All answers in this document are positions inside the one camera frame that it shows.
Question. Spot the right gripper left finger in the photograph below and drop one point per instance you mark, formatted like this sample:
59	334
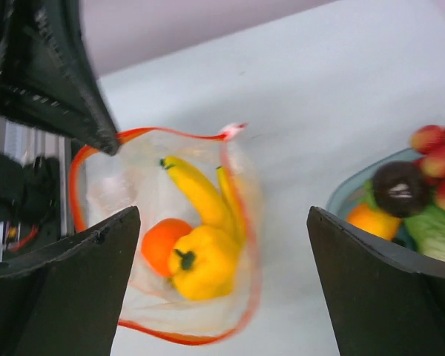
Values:
66	298

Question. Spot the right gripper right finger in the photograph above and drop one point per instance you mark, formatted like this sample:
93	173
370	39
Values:
383	299

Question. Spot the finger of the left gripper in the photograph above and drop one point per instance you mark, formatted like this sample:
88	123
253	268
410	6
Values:
46	80

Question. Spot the orange fruit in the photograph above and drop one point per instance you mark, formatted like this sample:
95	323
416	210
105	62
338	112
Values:
158	242

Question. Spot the clear zip top bag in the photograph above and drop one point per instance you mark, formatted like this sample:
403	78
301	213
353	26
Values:
100	185

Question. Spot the yellow bell pepper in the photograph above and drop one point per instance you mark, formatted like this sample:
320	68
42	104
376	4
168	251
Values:
203	263

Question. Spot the yellow banana bunch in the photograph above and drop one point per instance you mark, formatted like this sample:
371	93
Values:
203	195

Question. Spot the yellow mango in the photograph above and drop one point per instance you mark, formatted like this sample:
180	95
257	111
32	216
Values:
373	221

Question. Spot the white napa cabbage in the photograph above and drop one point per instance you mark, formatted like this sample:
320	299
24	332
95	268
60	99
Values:
426	230

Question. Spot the teal plastic fruit tray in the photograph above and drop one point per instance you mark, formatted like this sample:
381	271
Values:
350	193

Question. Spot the dark purple mangosteen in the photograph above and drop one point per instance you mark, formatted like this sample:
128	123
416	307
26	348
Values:
400	189

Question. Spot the red strawberry cluster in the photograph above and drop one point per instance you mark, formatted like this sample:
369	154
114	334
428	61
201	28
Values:
429	142

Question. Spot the aluminium front rail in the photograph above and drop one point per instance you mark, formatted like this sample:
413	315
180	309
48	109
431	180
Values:
25	144

